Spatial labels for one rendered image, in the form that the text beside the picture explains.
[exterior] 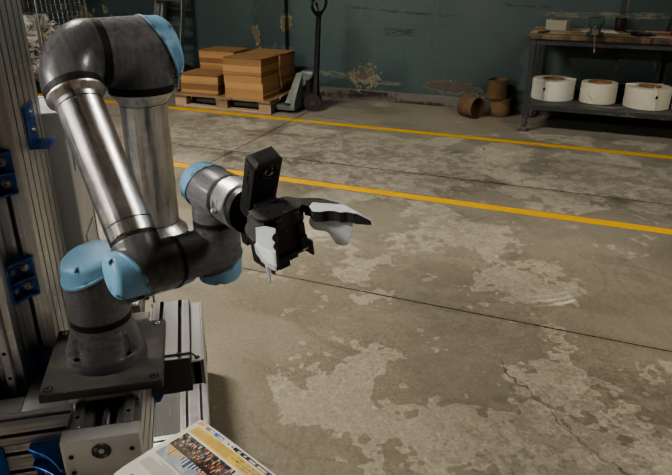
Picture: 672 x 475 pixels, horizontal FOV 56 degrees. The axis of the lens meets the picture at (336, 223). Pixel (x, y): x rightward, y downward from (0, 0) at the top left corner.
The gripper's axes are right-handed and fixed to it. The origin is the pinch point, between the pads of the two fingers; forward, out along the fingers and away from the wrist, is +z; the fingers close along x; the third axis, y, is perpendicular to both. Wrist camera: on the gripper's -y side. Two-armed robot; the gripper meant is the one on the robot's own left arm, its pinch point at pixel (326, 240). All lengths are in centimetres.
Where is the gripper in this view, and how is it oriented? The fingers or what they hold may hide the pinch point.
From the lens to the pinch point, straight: 77.5
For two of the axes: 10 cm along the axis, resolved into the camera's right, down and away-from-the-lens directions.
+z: 6.2, 3.1, -7.2
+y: 1.1, 8.8, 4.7
